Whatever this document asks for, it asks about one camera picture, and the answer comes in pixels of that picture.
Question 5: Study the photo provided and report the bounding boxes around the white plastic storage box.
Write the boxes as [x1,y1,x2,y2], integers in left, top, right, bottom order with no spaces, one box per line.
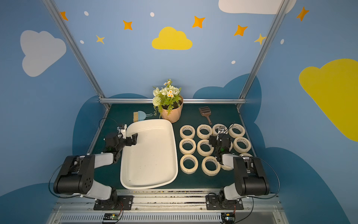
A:
[120,119,179,189]

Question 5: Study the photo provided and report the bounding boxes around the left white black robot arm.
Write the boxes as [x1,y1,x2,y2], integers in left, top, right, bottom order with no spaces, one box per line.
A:
[51,124,138,211]

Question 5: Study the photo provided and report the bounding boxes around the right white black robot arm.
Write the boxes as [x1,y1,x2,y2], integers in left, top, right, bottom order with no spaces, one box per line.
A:
[209,125,270,209]

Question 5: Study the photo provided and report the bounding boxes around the small blue dustpan brush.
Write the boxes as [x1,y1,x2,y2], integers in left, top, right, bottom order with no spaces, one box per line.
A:
[133,111,153,122]

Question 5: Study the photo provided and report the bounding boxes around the brown slotted scoop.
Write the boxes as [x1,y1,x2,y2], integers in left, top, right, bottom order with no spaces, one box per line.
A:
[199,106,212,125]

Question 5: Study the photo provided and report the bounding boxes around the potted white flower plant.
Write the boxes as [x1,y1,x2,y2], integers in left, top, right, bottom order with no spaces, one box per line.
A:
[152,79,184,123]

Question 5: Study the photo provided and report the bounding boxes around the right green circuit board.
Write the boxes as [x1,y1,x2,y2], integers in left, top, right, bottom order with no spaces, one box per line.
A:
[221,212,236,224]

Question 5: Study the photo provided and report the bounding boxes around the green circuit board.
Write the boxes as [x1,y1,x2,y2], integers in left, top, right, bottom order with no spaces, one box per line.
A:
[103,213,121,222]
[221,212,236,224]

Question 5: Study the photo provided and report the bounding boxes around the left green circuit board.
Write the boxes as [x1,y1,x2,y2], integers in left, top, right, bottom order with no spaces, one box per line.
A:
[103,213,121,222]

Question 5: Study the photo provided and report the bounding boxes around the left side aluminium rail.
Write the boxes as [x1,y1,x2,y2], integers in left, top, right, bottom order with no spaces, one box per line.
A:
[86,109,110,155]

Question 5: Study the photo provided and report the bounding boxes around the back aluminium frame bar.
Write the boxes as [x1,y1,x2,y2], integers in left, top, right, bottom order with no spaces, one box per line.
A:
[99,97,246,105]

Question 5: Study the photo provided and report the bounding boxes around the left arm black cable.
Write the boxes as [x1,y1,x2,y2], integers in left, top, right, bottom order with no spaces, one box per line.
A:
[48,163,82,199]

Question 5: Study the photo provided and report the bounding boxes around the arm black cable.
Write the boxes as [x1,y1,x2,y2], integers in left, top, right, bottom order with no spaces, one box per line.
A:
[48,163,82,199]
[246,156,281,200]

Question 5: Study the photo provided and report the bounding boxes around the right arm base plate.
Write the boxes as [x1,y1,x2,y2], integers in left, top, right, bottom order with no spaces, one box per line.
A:
[205,194,244,210]

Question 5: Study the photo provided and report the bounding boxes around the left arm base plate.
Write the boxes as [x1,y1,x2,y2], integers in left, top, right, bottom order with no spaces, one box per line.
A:
[93,196,133,211]

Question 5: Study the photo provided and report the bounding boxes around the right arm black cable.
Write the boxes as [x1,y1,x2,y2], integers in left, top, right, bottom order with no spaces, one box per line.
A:
[246,156,281,200]

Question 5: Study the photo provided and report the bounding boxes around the aluminium front rail bed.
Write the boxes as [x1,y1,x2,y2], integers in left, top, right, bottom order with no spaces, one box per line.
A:
[47,189,289,224]

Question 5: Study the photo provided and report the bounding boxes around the right aluminium frame post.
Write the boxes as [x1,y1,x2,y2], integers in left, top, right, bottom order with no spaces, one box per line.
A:
[236,0,291,112]

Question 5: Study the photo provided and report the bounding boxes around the aluminium frame post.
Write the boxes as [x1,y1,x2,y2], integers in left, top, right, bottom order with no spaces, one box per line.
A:
[236,0,291,112]
[43,0,105,99]

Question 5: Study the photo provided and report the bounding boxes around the left aluminium frame post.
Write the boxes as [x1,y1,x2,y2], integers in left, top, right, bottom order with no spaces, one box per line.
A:
[43,0,105,99]

